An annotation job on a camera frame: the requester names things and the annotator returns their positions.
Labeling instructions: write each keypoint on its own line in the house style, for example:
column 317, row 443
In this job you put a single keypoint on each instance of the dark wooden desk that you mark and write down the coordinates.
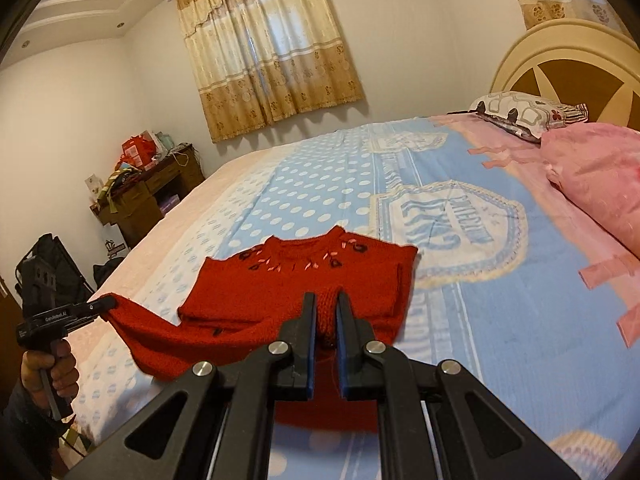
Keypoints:
column 145, row 200

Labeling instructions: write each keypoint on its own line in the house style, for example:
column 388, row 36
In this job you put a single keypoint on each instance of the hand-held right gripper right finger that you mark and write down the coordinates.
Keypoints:
column 350, row 345

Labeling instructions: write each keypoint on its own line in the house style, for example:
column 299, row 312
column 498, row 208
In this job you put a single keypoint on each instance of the large black bag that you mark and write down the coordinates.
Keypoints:
column 67, row 270

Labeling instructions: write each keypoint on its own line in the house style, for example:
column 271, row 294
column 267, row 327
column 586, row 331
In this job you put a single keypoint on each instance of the blue printed bed sheet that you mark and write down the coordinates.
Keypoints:
column 350, row 185

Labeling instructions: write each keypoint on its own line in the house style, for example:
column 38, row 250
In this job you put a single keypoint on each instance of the red gift bag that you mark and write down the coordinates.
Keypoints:
column 137, row 152

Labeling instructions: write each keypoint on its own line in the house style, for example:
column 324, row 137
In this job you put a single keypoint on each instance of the red embroidered knit sweater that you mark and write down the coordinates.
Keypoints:
column 225, row 290

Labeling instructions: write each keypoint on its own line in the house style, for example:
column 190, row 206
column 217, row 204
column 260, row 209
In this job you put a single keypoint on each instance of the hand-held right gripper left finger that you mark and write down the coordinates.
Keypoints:
column 304, row 345

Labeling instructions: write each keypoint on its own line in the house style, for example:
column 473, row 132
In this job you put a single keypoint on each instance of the white paper bag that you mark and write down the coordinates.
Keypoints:
column 114, row 249

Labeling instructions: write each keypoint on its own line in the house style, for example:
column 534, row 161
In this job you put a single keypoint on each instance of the pink folded quilt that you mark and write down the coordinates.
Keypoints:
column 600, row 185

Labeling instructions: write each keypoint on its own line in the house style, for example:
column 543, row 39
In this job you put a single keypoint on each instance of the white patterned pillow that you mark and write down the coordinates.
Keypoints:
column 520, row 112

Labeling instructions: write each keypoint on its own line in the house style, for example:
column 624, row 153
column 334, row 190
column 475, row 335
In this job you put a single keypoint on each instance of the white card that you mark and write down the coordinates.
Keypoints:
column 94, row 184

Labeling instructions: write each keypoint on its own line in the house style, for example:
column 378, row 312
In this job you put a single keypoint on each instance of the pale teal gift bag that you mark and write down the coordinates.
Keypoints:
column 165, row 142

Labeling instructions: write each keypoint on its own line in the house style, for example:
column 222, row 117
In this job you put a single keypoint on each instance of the person's left hand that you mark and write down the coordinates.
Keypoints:
column 65, row 367

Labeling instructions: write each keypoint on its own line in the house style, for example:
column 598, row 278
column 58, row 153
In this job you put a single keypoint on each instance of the small black bag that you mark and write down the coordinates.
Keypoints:
column 107, row 269

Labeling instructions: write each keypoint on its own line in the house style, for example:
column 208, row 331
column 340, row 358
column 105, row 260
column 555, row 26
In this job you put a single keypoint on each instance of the cream wooden headboard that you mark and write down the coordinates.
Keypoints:
column 575, row 60

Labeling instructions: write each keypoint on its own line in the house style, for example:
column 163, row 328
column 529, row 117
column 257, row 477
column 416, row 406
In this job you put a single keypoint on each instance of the striped scarf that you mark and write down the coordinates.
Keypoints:
column 117, row 185

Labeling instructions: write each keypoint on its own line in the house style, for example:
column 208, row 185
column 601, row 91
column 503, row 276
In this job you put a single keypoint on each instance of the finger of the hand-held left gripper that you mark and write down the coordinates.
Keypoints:
column 100, row 306

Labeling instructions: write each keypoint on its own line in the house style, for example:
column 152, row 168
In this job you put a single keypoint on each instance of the person's left forearm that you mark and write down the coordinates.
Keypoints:
column 30, row 435

